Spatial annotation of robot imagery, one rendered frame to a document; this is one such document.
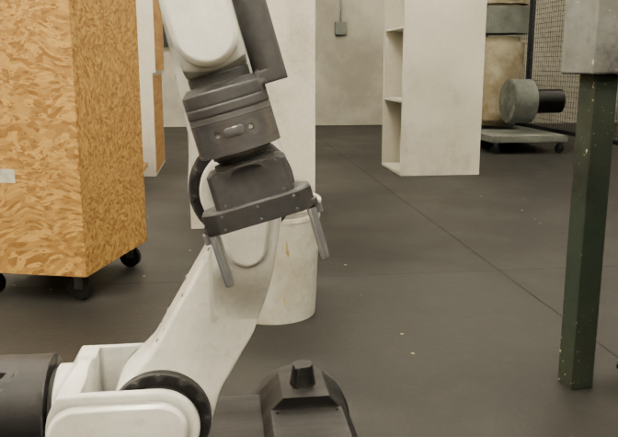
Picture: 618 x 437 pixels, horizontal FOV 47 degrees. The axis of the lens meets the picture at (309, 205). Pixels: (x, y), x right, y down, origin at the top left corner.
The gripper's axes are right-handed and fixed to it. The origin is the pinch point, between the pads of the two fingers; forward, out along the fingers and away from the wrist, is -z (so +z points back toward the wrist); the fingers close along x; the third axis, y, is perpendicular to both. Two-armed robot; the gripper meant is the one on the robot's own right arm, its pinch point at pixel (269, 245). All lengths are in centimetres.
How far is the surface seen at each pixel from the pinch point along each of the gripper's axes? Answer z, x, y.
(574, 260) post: -43, 65, 81
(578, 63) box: 2, 75, 78
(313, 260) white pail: -39, 7, 134
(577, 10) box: 13, 78, 80
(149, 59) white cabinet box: 54, -56, 430
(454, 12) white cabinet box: 26, 155, 413
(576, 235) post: -37, 67, 80
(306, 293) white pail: -48, 2, 133
